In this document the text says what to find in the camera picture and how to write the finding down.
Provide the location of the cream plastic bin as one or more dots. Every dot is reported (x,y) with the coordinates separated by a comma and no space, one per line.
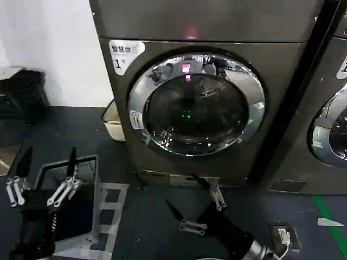
(114,127)

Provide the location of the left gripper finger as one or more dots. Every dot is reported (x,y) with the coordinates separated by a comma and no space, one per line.
(72,165)
(25,165)

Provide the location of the black plastic crate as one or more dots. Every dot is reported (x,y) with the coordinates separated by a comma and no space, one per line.
(24,97)

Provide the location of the grey dryer with number sticker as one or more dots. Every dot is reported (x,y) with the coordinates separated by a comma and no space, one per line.
(271,94)

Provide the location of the round glass dryer door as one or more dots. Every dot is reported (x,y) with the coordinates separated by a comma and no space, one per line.
(195,108)
(336,130)

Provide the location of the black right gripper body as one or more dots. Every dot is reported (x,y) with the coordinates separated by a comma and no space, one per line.
(225,233)

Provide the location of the white number sticker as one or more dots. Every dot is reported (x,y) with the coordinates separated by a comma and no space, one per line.
(122,54)

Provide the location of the black floor power socket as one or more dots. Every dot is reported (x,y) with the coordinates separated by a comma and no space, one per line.
(294,239)

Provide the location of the small white door label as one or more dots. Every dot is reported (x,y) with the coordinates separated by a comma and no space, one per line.
(136,119)

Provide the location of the green floor tape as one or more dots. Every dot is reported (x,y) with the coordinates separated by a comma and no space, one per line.
(329,216)

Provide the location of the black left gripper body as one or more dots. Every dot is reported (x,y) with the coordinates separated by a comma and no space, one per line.
(35,203)

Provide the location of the white paper scrap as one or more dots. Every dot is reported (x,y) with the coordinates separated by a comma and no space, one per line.
(328,222)

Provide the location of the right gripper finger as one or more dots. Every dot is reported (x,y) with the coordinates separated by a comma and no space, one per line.
(177,214)
(217,195)

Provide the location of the grey plastic laundry basket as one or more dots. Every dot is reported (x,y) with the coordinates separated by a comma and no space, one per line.
(93,173)

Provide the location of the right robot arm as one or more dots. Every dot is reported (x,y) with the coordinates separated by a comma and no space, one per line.
(259,250)

